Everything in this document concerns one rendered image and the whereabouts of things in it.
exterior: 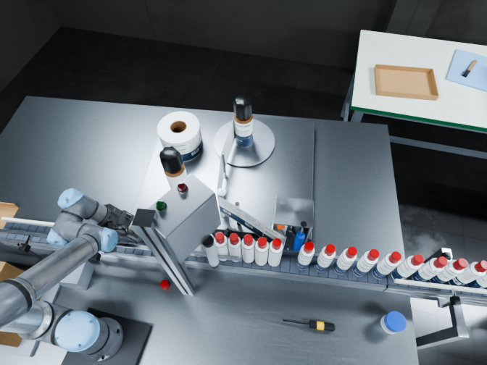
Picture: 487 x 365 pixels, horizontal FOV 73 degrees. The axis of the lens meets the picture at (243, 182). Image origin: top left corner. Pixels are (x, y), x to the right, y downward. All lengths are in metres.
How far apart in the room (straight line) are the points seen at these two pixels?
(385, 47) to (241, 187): 1.46
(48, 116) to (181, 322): 1.40
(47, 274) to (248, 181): 0.92
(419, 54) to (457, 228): 1.24
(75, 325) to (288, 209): 0.79
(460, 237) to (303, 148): 1.49
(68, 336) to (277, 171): 1.05
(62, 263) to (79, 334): 0.29
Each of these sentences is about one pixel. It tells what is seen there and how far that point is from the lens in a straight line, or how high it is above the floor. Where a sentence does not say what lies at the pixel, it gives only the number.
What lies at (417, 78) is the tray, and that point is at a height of 0.80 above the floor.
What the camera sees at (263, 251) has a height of 1.04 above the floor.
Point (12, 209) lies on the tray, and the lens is 1.91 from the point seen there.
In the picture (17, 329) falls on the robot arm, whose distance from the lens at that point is 1.24.
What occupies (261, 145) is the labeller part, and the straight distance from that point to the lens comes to 1.67.
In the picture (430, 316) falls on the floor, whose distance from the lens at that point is 2.49.
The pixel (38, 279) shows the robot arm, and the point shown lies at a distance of 1.00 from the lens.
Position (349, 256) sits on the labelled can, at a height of 1.07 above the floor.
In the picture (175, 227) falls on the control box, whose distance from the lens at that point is 0.82.
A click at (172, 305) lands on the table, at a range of 1.43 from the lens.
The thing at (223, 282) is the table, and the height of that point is 0.83.
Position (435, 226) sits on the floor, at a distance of 2.75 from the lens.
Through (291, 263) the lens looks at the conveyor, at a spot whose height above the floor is 0.88.
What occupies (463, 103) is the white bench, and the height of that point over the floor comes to 0.80.
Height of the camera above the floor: 2.20
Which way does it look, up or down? 58 degrees down
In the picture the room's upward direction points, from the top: 3 degrees counter-clockwise
